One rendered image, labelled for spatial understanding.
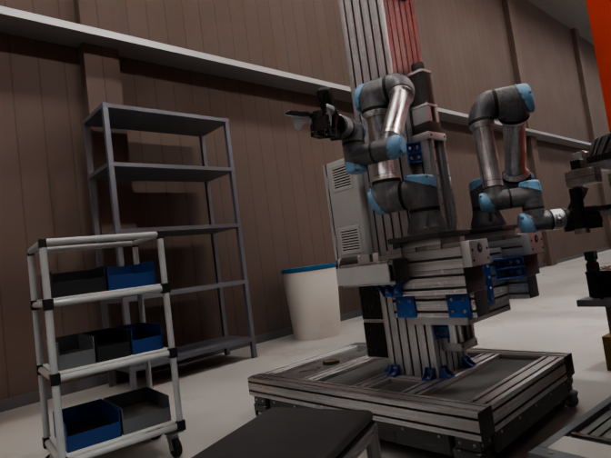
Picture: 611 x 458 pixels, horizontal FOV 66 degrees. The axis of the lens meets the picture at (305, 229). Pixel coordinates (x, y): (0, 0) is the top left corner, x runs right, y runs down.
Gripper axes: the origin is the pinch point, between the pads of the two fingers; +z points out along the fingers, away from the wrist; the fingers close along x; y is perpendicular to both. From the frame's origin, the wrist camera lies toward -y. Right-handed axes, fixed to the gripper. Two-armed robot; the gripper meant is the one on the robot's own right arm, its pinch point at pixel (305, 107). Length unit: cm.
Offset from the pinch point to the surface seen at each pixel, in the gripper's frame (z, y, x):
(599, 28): -118, -46, -74
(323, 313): -280, 123, 163
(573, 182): -52, 23, -67
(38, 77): -86, -88, 313
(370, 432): 4, 92, -22
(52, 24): -84, -125, 288
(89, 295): 6, 63, 103
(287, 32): -364, -204, 258
